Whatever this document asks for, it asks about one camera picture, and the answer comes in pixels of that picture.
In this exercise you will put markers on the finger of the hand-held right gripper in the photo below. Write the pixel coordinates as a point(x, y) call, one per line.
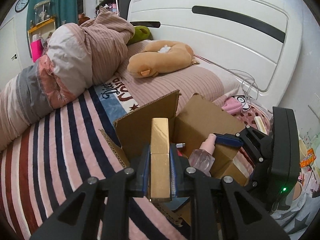
point(257, 177)
point(228, 140)

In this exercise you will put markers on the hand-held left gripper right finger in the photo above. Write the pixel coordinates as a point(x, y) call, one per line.
point(173, 175)

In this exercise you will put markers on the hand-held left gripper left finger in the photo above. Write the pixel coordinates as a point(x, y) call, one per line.
point(144, 182)

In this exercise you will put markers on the gold rectangular box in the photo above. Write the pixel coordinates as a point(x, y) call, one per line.
point(160, 155)

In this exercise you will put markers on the clear pink spray bottle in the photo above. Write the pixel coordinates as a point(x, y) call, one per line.
point(200, 158)

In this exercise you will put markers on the brown cardboard box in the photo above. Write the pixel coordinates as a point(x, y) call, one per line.
point(140, 130)

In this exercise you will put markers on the orange snack packet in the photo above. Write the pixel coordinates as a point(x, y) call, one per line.
point(307, 158)

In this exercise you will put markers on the pink polka dot cloth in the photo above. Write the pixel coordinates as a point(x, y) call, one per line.
point(250, 116)

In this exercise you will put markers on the cream tube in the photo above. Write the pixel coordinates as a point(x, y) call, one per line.
point(260, 124)

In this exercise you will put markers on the pink white small device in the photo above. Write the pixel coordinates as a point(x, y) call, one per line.
point(232, 105)

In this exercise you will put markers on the grey star print cloth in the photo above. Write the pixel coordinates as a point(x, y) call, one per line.
point(297, 215)

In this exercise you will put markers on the white bed headboard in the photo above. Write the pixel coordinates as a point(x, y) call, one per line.
point(225, 42)

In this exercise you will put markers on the tan plush toy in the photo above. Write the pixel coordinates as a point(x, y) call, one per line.
point(160, 60)

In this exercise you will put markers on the green plush toy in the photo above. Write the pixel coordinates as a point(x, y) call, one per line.
point(141, 33)

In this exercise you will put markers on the pink grey striped quilt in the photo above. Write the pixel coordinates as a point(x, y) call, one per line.
point(75, 55)

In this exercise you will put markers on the pink gift bag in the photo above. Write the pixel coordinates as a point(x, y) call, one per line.
point(36, 50)

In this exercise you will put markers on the white door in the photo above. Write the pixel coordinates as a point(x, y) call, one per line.
point(8, 52)

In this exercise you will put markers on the yellow shelf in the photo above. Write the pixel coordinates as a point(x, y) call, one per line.
point(41, 25)

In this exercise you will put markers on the glass display case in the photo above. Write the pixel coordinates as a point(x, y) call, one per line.
point(43, 12)

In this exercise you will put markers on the round wall clock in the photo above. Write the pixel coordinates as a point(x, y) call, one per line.
point(22, 3)

